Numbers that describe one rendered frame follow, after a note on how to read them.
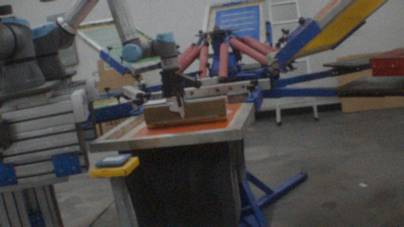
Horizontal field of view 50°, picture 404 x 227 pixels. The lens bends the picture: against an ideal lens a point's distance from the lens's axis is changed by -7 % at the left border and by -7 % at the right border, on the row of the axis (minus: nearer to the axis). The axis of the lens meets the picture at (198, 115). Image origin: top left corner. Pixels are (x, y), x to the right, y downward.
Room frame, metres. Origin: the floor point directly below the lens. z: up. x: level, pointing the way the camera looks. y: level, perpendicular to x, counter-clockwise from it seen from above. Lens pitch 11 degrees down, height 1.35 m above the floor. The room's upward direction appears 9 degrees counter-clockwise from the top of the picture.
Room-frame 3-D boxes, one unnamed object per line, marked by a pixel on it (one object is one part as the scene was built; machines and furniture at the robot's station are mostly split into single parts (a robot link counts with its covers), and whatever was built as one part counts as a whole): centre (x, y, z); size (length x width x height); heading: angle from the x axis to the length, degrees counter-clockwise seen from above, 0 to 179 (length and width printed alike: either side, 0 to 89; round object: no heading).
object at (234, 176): (1.93, -0.13, 0.74); 0.46 x 0.04 x 0.42; 166
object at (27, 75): (1.48, 0.56, 1.31); 0.15 x 0.15 x 0.10
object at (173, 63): (1.97, 0.09, 1.22); 0.08 x 0.08 x 0.05
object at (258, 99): (2.19, -0.27, 0.97); 0.30 x 0.05 x 0.07; 166
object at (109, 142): (2.03, 0.05, 0.97); 0.79 x 0.58 x 0.04; 166
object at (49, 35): (1.98, 0.61, 1.42); 0.13 x 0.12 x 0.14; 165
